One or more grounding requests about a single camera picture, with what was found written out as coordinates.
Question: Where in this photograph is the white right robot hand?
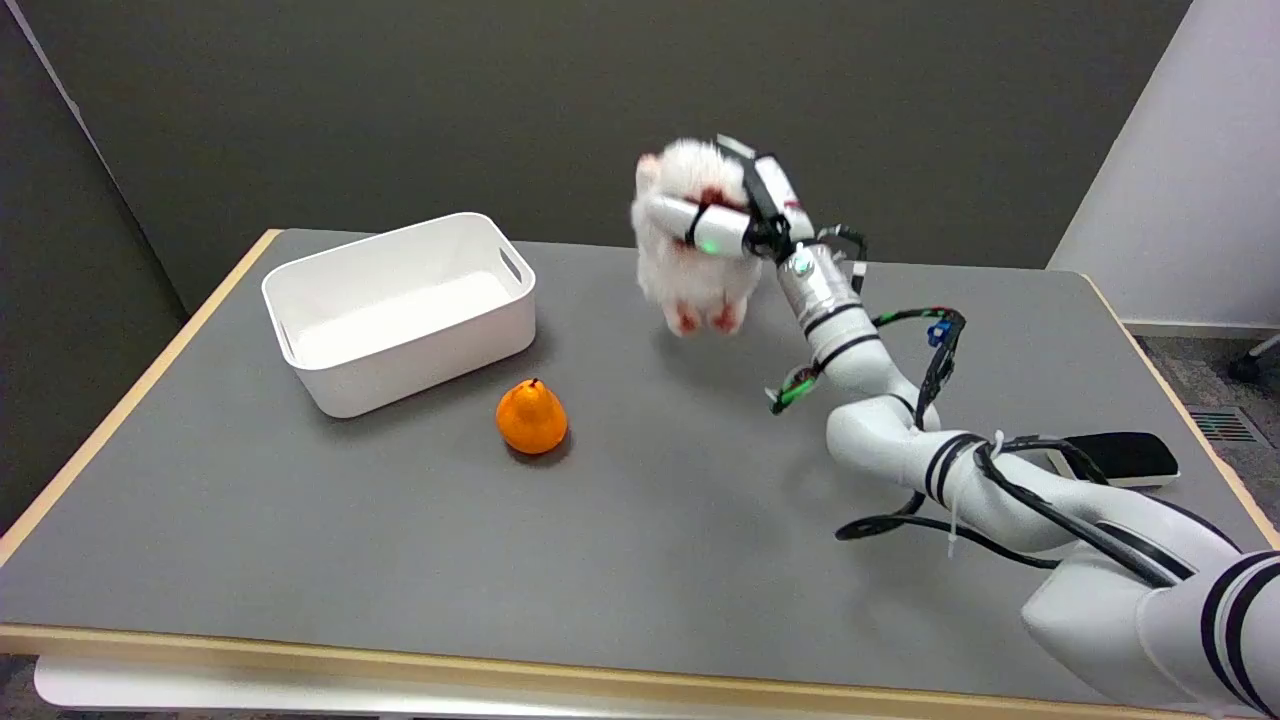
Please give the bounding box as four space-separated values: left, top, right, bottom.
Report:
648 134 817 265

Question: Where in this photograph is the white fluffy plush toy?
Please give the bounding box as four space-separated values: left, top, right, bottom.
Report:
630 138 765 337

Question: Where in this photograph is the orange pear-shaped toy fruit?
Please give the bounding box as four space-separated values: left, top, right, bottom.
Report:
496 378 569 456

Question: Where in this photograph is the white plastic storage box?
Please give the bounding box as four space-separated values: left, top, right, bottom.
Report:
261 212 538 419

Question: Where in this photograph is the black and white flat device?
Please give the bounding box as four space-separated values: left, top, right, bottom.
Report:
1046 432 1181 489

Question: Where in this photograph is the black chair caster wheel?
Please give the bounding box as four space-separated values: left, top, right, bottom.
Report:
1228 336 1280 383

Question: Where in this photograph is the grey floor vent grille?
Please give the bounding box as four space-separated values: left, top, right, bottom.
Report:
1188 406 1263 445

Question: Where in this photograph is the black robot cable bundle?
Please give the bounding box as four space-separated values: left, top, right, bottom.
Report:
768 226 1201 589

